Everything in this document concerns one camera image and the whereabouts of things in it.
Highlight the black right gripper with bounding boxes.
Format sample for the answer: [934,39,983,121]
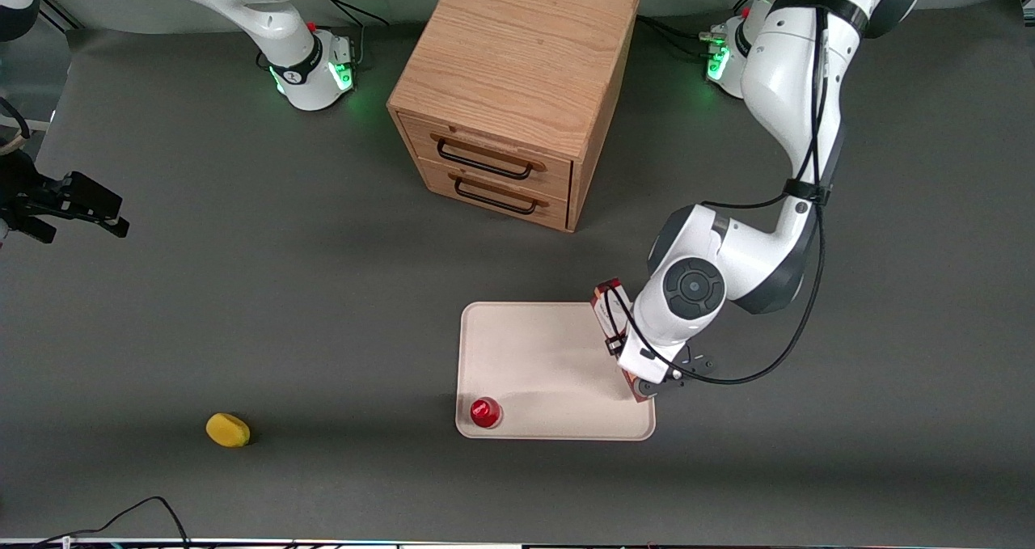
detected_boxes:
[0,150,131,244]

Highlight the red cookie box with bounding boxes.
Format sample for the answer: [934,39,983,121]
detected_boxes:
[591,277,654,405]

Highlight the beige rectangular tray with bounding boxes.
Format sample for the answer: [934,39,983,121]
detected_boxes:
[455,302,657,441]

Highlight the plain wooden drawer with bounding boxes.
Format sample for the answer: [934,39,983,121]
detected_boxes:
[417,158,570,232]

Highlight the wooden drawer with notch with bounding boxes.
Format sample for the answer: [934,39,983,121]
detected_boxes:
[398,113,574,203]

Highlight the yellow lemon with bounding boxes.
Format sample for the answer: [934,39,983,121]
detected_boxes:
[205,412,251,449]

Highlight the oak wooden drawer cabinet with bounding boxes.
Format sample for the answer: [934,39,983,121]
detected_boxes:
[387,0,640,234]

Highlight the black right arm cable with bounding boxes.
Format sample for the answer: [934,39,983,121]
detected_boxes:
[0,96,32,141]

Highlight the short black drawer handle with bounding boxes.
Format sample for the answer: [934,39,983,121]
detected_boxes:
[448,172,550,216]

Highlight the long black drawer handle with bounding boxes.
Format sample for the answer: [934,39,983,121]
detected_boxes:
[430,132,546,181]

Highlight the black cable at table edge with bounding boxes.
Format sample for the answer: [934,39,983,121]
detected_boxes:
[31,496,192,549]

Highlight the black right base cables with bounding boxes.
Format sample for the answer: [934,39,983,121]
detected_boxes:
[310,0,390,66]

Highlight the black base cables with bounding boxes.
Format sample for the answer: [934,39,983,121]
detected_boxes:
[637,0,754,58]
[310,0,390,66]

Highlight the black left base cables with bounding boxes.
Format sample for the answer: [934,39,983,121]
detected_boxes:
[637,0,754,58]

